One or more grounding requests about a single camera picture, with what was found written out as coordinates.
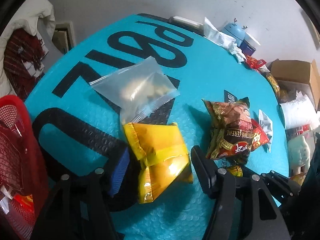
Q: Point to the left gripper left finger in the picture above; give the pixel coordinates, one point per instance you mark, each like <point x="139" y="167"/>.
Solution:
<point x="79" y="207"/>

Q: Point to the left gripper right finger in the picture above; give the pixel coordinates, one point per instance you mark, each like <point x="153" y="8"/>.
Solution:
<point x="259" y="216"/>

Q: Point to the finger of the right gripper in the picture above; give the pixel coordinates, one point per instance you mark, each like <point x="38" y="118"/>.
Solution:
<point x="280" y="187"/>

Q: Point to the pale green figurine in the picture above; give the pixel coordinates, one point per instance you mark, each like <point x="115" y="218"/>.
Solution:
<point x="299" y="155"/>

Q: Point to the small yellow candy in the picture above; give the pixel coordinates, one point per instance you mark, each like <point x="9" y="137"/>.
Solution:
<point x="235" y="170"/>

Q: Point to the red plastic mesh basket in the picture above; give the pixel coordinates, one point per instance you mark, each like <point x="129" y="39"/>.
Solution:
<point x="24" y="181"/>

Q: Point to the bright red snack bag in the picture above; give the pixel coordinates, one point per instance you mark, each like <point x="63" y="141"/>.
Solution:
<point x="259" y="136"/>

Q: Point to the white silver snack bag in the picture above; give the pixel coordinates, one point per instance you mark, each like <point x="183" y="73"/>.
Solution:
<point x="267" y="125"/>

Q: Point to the brown red snack bag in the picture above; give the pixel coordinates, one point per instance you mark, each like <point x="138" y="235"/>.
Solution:
<point x="231" y="131"/>

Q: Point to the yellow patterned snack bag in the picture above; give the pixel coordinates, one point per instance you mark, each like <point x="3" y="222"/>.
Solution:
<point x="272" y="81"/>

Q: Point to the black QR label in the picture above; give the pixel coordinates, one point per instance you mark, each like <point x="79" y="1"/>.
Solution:
<point x="229" y="97"/>

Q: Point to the cardboard box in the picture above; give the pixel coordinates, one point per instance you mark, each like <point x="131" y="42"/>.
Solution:
<point x="300" y="72"/>

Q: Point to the small red wrapper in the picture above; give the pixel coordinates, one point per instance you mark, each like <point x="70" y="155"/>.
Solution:
<point x="254" y="63"/>

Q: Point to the clear zip bag with nuts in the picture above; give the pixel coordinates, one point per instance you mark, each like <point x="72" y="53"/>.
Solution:
<point x="138" y="90"/>

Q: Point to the white lidded blue jar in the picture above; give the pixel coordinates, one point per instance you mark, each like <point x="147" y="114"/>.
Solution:
<point x="249" y="44"/>

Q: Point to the red plaid scarf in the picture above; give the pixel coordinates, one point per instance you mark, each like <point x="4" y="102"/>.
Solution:
<point x="23" y="65"/>

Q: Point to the blue deer humidifier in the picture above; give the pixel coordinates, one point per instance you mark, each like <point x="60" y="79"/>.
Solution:
<point x="235" y="30"/>

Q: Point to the crumpled white tissue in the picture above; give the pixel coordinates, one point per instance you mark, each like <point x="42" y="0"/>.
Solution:
<point x="223" y="40"/>

